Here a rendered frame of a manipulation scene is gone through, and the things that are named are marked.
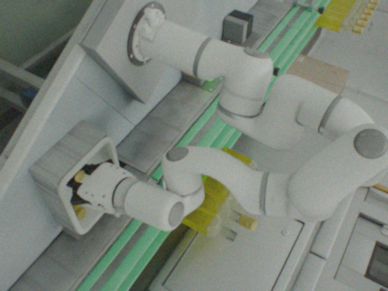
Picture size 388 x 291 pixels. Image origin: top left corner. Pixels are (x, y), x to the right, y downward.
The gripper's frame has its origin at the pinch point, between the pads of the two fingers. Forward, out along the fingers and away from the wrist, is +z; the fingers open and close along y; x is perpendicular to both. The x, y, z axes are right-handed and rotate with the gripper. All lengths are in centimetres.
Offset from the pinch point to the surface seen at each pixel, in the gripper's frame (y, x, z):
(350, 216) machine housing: 52, -57, -47
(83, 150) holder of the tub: 3.0, 6.2, -2.9
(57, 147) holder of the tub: 0.6, 7.7, 2.4
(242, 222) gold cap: 22.6, -33.3, -25.8
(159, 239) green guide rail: 7.7, -32.8, -6.8
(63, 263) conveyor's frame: -13.9, -20.1, 3.9
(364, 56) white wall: 590, -339, 79
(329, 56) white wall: 557, -325, 129
